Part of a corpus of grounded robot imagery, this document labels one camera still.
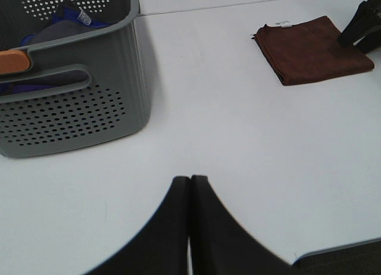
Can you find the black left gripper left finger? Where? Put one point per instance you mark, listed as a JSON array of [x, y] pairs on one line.
[[161, 246]]

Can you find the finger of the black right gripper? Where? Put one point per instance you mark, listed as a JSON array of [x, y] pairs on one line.
[[364, 26]]

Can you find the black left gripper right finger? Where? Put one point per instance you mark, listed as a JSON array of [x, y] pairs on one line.
[[219, 244]]

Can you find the brown towel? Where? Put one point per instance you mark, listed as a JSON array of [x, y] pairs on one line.
[[309, 52]]

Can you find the grey perforated plastic basket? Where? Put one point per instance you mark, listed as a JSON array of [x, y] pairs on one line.
[[79, 91]]

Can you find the grey towel in basket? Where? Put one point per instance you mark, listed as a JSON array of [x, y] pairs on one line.
[[58, 30]]

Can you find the orange towel in basket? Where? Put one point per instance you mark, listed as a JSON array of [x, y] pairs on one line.
[[13, 61]]

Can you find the blue towel in basket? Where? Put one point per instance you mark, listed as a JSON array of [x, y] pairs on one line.
[[69, 11]]

